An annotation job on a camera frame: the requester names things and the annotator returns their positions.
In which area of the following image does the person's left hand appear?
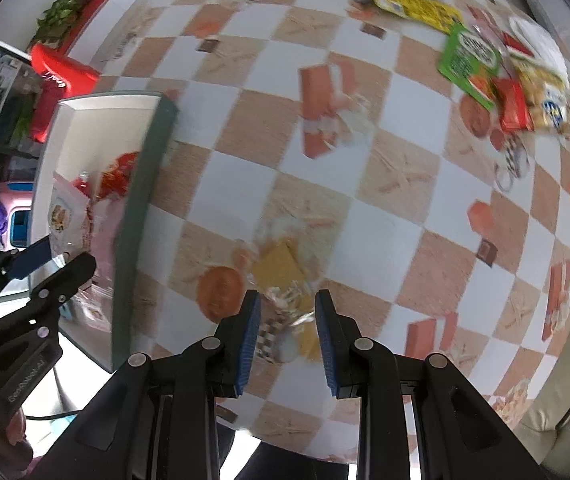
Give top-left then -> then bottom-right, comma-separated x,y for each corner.
5,407 -> 35,476

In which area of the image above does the glass display cabinet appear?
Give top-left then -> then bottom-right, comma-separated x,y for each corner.
0,50 -> 41,161

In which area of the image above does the clear packet with yellow snack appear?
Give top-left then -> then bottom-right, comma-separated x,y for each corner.
237,230 -> 326,363

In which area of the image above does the green snack packet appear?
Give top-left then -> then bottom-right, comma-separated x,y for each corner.
437,24 -> 503,111

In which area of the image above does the pink plastic stool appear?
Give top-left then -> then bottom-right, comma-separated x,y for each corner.
0,182 -> 36,250

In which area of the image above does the yellow cracker packet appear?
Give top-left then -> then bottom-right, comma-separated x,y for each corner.
510,57 -> 570,131

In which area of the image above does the grey-green cushion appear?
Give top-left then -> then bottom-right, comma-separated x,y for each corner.
515,220 -> 570,476

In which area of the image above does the small red snack box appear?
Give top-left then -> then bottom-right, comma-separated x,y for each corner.
495,77 -> 533,133

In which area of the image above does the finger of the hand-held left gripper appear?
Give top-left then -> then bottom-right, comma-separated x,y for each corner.
0,252 -> 97,350
0,234 -> 53,313

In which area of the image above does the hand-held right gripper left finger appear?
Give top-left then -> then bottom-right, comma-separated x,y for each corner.
30,290 -> 265,480

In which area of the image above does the white storage box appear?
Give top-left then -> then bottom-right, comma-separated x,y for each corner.
30,90 -> 180,373

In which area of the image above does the red plastic stool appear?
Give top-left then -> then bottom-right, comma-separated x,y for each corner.
28,42 -> 101,143

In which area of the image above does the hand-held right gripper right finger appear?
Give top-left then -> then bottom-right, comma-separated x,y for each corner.
314,290 -> 548,480

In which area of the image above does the green potted plant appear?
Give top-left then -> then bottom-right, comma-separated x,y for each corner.
30,0 -> 96,48

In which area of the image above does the checkered tablecloth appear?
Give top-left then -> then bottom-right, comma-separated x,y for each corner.
58,0 -> 570,463

